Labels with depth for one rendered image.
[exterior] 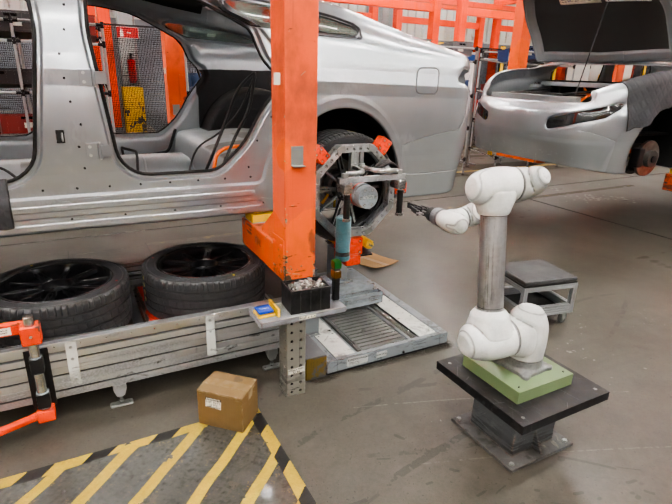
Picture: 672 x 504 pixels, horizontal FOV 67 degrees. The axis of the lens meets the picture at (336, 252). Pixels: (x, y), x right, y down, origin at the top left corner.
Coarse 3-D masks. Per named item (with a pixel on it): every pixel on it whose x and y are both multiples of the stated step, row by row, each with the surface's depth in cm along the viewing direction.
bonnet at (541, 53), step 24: (528, 0) 520; (552, 0) 502; (576, 0) 482; (600, 0) 464; (624, 0) 447; (648, 0) 430; (528, 24) 547; (552, 24) 528; (576, 24) 505; (624, 24) 465; (648, 24) 447; (552, 48) 548; (576, 48) 523; (600, 48) 501; (624, 48) 480; (648, 48) 461
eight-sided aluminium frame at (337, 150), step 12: (348, 144) 287; (360, 144) 290; (372, 144) 289; (336, 156) 281; (372, 156) 297; (324, 168) 280; (384, 168) 303; (384, 192) 309; (384, 204) 310; (372, 216) 310; (384, 216) 309; (360, 228) 305; (372, 228) 307
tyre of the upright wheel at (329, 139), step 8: (320, 136) 294; (328, 136) 290; (336, 136) 287; (344, 136) 288; (352, 136) 291; (360, 136) 293; (368, 136) 297; (320, 144) 284; (328, 144) 285; (336, 144) 288; (320, 224) 299; (320, 232) 301; (328, 232) 303
